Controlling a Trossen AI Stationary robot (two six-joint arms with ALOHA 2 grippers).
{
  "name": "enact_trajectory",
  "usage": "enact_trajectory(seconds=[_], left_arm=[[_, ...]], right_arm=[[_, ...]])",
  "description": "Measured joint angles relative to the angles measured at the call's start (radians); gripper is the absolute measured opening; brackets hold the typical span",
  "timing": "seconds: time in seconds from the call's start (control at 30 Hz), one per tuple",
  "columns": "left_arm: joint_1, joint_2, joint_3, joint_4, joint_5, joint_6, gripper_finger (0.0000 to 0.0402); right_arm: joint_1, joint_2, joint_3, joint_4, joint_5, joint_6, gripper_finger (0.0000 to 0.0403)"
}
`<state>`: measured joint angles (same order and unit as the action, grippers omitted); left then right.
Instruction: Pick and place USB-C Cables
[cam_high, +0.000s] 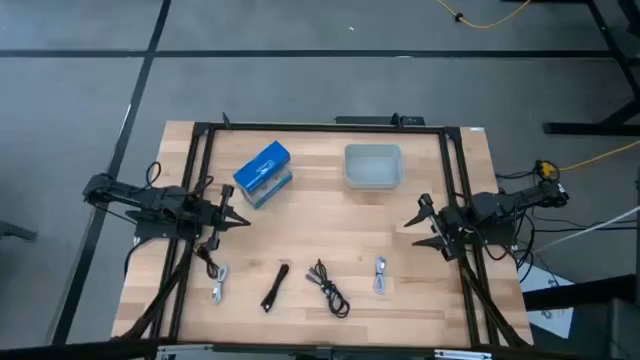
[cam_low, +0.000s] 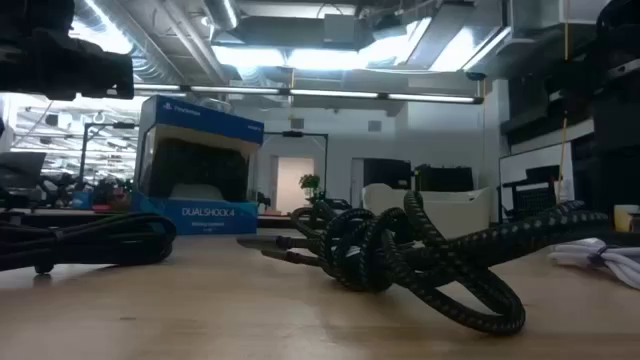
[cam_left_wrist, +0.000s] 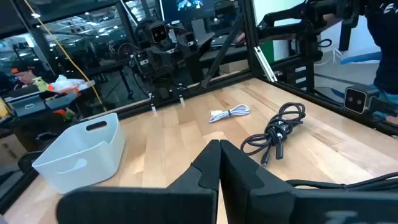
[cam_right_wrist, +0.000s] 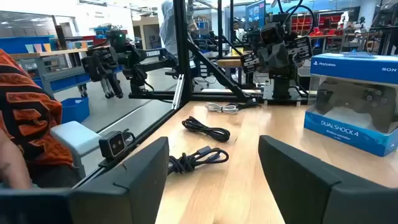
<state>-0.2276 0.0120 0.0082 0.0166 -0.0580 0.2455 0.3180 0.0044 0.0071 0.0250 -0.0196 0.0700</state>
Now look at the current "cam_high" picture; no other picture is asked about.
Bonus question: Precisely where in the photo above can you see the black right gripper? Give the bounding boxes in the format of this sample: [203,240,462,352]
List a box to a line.
[403,193,476,262]

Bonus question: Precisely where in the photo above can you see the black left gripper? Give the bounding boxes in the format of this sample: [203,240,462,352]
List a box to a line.
[199,183,252,252]

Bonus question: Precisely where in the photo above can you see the white USB-C cable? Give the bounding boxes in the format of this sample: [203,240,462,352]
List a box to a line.
[372,255,389,295]
[210,263,230,305]

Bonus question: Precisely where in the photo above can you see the black marker pen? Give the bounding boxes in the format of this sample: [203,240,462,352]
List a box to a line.
[259,263,291,314]

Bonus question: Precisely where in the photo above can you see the black braided USB-C cable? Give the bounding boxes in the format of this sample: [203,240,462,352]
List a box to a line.
[305,258,351,320]

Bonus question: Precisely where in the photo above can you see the blue DualShock controller box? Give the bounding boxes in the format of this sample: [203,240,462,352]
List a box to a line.
[232,140,294,210]

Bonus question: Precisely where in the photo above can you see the grey plastic bin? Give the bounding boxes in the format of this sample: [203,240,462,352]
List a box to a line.
[343,143,404,191]

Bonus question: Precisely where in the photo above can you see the white paper sheet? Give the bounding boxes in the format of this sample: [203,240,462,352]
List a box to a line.
[519,262,576,341]

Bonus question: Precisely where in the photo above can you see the black floor beam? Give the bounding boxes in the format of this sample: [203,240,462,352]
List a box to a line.
[522,273,640,312]

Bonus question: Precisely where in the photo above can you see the black table leg stand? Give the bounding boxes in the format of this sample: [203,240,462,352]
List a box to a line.
[543,0,640,137]

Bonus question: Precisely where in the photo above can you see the black floor foot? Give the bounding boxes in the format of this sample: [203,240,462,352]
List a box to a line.
[0,219,39,242]

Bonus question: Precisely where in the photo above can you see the red and black wire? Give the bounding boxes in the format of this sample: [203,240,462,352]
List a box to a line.
[193,242,221,280]

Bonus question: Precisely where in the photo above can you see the yellow extension cord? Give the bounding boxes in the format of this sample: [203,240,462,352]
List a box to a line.
[534,140,640,182]
[434,0,532,30]

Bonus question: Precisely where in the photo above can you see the black metal table frame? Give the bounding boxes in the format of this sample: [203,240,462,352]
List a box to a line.
[112,112,534,351]

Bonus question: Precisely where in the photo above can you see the black power cable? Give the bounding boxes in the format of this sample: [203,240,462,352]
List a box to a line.
[494,169,640,284]

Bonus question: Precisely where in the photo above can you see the black and silver rail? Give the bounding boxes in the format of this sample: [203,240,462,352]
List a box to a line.
[0,339,640,360]

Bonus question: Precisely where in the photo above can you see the white floor cable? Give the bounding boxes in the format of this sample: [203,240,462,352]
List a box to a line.
[532,204,640,254]

